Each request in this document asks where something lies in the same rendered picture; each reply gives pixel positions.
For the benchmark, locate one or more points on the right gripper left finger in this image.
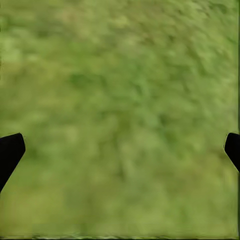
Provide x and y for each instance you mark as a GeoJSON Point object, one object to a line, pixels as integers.
{"type": "Point", "coordinates": [12, 148]}

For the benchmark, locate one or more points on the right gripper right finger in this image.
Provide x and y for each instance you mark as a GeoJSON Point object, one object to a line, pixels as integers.
{"type": "Point", "coordinates": [232, 149]}

